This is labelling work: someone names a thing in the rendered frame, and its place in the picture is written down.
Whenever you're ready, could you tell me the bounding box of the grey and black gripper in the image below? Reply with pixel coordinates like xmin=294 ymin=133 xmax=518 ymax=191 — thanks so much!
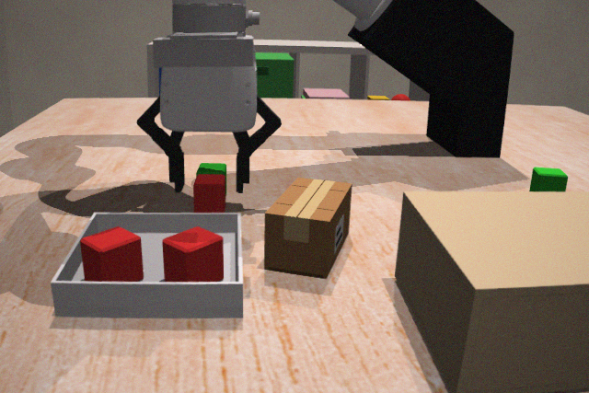
xmin=137 ymin=48 xmax=282 ymax=193

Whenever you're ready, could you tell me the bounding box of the green block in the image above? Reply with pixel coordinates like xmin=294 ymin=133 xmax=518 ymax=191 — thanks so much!
xmin=196 ymin=163 xmax=226 ymax=196
xmin=529 ymin=168 xmax=568 ymax=191

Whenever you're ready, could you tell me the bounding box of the red block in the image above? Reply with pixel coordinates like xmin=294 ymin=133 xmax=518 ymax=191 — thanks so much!
xmin=80 ymin=226 xmax=144 ymax=282
xmin=193 ymin=174 xmax=225 ymax=213
xmin=162 ymin=226 xmax=224 ymax=282

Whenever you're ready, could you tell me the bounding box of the brown cardboard box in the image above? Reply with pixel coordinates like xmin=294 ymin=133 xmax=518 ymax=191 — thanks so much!
xmin=264 ymin=178 xmax=352 ymax=279

